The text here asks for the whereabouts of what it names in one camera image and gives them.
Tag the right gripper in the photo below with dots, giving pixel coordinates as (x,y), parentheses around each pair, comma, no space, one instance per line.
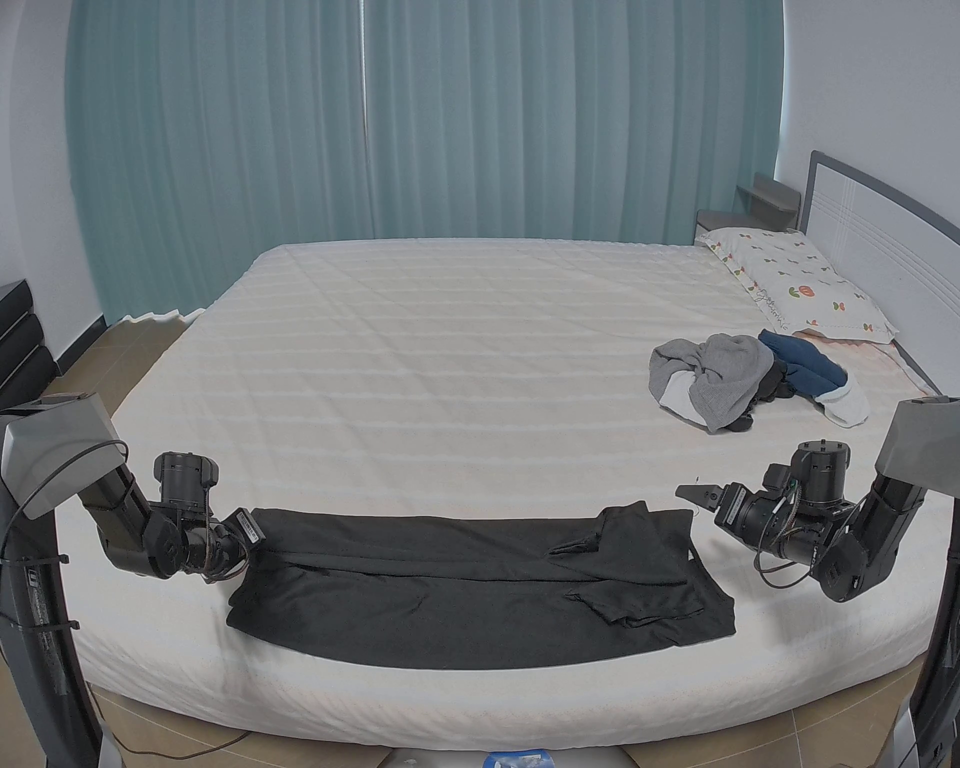
(754,521)

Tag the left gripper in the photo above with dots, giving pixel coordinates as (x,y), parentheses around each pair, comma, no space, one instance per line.
(229,544)

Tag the black T-shirt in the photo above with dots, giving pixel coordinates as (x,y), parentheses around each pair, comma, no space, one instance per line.
(450,592)

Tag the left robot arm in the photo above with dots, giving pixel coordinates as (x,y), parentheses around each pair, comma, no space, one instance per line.
(127,517)

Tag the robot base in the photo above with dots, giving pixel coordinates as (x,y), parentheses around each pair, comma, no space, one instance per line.
(510,757)

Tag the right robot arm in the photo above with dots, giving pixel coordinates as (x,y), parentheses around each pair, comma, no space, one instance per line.
(870,532)

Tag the pile of clothes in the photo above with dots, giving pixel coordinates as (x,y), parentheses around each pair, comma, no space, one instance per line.
(727,375)

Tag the bed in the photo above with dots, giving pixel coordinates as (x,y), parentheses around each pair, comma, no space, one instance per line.
(450,360)

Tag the white printed pillow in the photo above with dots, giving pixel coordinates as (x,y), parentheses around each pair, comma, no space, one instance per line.
(802,285)

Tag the black chest of drawers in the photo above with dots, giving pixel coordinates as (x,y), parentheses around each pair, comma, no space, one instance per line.
(22,345)

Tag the grey bedside table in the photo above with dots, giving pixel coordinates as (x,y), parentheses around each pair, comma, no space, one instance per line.
(769,196)

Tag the blue-green curtain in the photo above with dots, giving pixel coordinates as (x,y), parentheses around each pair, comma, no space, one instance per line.
(217,150)
(570,120)

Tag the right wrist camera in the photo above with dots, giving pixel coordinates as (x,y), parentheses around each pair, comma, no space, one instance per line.
(776,480)

